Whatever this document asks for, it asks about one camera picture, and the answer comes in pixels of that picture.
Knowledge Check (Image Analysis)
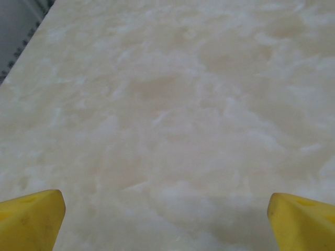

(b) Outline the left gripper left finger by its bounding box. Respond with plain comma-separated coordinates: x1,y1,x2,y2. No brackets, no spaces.
0,189,66,251

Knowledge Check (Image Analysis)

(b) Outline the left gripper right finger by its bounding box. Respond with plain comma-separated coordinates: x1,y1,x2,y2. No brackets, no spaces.
266,192,335,251

